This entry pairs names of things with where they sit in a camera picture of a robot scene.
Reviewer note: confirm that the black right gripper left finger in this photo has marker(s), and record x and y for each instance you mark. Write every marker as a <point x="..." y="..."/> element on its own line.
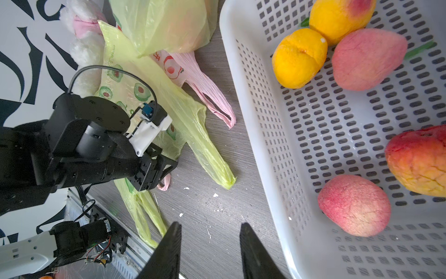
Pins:
<point x="166" y="259"/>

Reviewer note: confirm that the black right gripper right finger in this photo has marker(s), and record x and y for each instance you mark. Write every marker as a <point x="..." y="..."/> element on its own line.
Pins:
<point x="256" y="261"/>

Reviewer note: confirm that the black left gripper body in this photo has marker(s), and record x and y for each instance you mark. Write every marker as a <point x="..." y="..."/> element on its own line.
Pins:
<point x="154" y="169"/>

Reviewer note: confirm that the red peach basket front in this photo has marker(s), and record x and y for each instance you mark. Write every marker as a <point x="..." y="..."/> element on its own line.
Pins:
<point x="356" y="205"/>

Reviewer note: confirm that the red peach basket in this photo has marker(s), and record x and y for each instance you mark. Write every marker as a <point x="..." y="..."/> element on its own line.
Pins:
<point x="365" y="57"/>
<point x="356" y="205"/>

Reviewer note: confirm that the green avocado print plastic bag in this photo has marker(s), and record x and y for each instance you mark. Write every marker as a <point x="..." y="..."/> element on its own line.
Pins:
<point x="172" y="26"/>

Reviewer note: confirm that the red yellow peach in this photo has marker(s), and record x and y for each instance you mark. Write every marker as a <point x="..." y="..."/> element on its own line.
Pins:
<point x="417" y="159"/>

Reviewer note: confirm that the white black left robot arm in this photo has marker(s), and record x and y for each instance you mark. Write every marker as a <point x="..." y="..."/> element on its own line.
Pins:
<point x="84" y="142"/>

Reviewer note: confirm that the pink apple print plastic bag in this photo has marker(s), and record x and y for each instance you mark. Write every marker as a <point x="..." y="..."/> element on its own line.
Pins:
<point x="183" y="68"/>

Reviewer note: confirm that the white perforated plastic basket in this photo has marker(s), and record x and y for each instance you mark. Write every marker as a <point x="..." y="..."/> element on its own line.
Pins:
<point x="303" y="138"/>

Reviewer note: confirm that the white plush bear pink shirt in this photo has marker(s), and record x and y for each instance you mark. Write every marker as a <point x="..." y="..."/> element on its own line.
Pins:
<point x="82" y="19"/>

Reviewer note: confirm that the yellow fruit lower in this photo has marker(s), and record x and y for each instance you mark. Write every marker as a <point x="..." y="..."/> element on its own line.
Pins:
<point x="299" y="57"/>

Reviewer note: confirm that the yellow fruit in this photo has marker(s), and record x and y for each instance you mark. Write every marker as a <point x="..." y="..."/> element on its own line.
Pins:
<point x="335" y="19"/>
<point x="299" y="57"/>

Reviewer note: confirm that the yellow fruit upper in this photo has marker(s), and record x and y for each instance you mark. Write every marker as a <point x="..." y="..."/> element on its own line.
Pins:
<point x="335" y="19"/>

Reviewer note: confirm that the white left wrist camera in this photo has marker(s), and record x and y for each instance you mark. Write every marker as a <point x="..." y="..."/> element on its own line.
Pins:
<point x="151" y="119"/>

